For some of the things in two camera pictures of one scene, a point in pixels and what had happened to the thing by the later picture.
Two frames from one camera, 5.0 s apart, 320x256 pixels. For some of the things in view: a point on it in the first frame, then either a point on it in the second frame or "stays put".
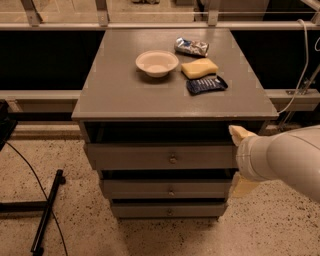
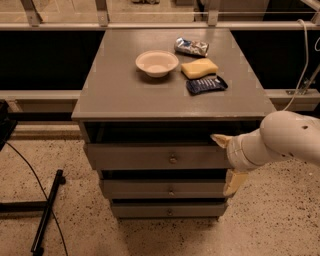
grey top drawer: x=160 y=156 stays put
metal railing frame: x=102 y=21 stays put
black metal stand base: x=43 y=206 stays put
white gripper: x=244 y=159 → x=235 y=154
